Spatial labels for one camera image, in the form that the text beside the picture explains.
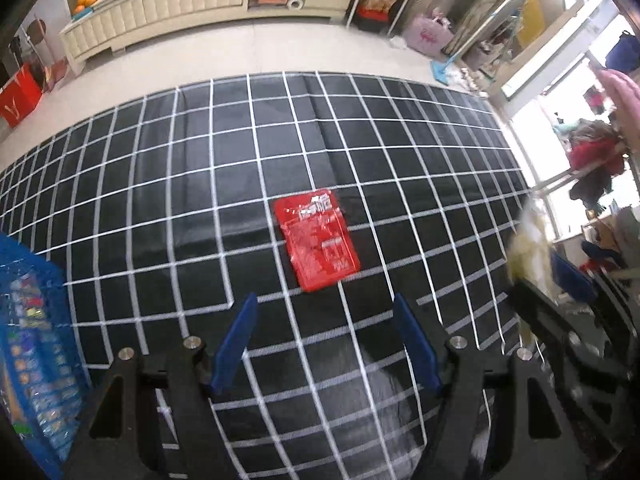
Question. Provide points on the blue plastic basket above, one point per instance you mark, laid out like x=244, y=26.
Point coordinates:
x=30, y=260

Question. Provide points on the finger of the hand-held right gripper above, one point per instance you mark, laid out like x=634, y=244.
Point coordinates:
x=575, y=280
x=537, y=310

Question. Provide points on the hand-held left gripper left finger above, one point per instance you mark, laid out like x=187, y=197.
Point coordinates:
x=235, y=340

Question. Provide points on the cream TV cabinet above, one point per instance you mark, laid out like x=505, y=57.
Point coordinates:
x=175, y=5

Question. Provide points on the plate of oranges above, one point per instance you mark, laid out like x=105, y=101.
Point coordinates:
x=86, y=2

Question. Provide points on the paper towel roll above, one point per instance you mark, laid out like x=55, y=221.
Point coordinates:
x=295, y=3

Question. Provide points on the black white grid tablecloth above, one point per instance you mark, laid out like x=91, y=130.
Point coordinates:
x=200, y=170

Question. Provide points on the yellow board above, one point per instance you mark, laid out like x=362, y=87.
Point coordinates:
x=530, y=22

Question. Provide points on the broom with dustpan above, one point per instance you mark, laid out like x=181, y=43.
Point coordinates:
x=52, y=72

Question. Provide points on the red snack packet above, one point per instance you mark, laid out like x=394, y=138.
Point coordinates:
x=317, y=240

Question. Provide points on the red paper bag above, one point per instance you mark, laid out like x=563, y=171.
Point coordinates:
x=17, y=97

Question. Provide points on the pink bag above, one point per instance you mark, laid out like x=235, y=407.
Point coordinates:
x=427, y=35

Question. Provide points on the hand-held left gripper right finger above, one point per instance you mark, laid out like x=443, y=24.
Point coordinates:
x=417, y=340

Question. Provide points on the pale yellow snack packet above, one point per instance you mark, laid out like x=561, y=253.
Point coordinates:
x=530, y=245

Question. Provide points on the light blue floor cloth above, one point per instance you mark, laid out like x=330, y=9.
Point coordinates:
x=442, y=71

